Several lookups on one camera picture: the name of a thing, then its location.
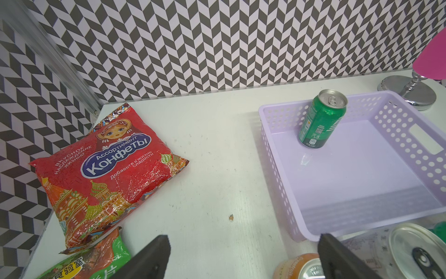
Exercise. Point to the orange can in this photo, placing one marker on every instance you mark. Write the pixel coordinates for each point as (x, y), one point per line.
(305, 266)

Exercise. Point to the red candy bag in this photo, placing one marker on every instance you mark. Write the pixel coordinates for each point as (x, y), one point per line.
(97, 181)

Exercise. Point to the lilac plastic basket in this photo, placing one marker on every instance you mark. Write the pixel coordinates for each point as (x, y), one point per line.
(385, 163)

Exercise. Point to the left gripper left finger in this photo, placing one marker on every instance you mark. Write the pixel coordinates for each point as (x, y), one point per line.
(150, 263)

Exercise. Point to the silver tall can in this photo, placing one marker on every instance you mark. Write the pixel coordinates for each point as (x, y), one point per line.
(405, 251)

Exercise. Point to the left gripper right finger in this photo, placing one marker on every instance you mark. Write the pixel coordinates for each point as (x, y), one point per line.
(340, 263)

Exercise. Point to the green snack bag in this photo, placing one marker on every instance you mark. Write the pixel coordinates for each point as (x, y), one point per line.
(101, 261)

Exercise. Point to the green can back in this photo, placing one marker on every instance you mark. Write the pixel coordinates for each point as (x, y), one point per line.
(325, 113)

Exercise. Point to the green can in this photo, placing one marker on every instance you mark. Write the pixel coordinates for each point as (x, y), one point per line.
(325, 113)
(439, 230)

